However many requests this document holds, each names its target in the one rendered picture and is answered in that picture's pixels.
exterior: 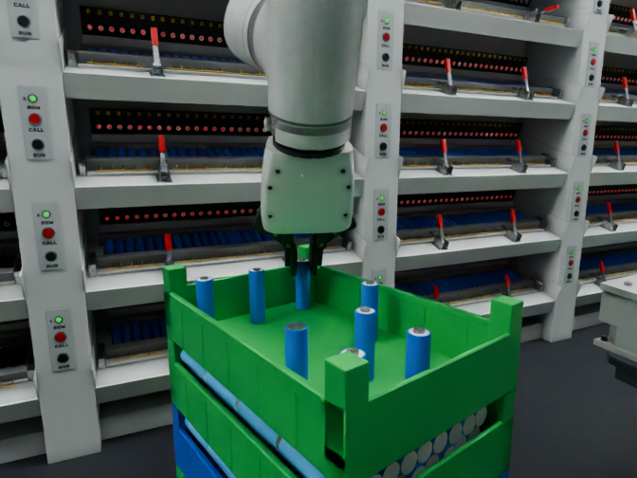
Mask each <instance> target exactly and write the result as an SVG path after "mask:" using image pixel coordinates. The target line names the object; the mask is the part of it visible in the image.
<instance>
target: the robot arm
mask: <svg viewBox="0 0 637 478"><path fill-rule="evenodd" d="M364 4H365V0H229V3H228V5H227V11H226V14H225V20H224V36H225V39H226V42H227V46H228V47H229V49H230V50H231V52H232V53H233V54H234V55H235V56H236V57H237V58H239V59H240V60H242V61H243V62H244V63H246V64H249V65H251V66H253V67H255V68H258V69H260V70H262V71H263V72H264V74H265V76H266V79H267V84H268V112H269V114H270V118H264V129H265V131H271V134H272V135H273V136H271V137H269V138H268V140H267V142H266V145H265V150H264V162H263V169H262V184H261V206H260V208H259V209H258V211H257V213H256V215H255V217H254V220H253V222H252V224H253V229H254V230H255V231H257V232H261V233H264V234H269V235H271V237H273V238H274V239H275V240H277V241H278V242H279V243H280V244H282V245H283V248H284V266H285V267H290V274H291V276H296V275H297V261H298V250H297V243H296V238H295V236H294V233H314V235H313V236H311V238H310V243H309V259H308V260H309V262H310V272H311V275H313V276H316V275H317V270H318V266H321V265H322V254H323V250H324V249H325V248H326V247H327V243H329V242H330V241H331V240H333V239H334V238H335V237H336V236H338V235H339V234H340V233H341V232H345V231H347V230H352V229H354V228H355V227H356V222H355V219H354V216H353V207H354V186H355V165H354V152H353V146H352V144H351V143H350V141H349V139H350V136H351V128H352V118H353V110H354V101H355V84H356V75H357V67H358V57H359V49H360V40H361V30H362V22H363V13H364Z"/></svg>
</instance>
